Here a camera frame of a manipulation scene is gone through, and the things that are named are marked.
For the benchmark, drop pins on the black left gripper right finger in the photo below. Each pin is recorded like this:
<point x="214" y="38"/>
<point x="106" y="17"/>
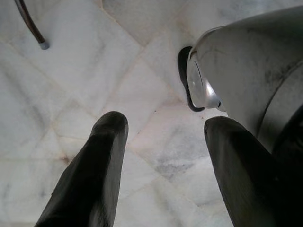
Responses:
<point x="246" y="179"/>

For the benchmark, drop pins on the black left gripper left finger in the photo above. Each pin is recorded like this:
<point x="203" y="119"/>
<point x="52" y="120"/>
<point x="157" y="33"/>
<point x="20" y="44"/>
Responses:
<point x="94" y="177"/>

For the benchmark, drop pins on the black left robot foot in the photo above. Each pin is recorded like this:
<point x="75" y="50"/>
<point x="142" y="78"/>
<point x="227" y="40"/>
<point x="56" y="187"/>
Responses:
<point x="183" y="68"/>

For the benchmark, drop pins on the marble top folding table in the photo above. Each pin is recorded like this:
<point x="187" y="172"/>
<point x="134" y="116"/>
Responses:
<point x="35" y="33"/>

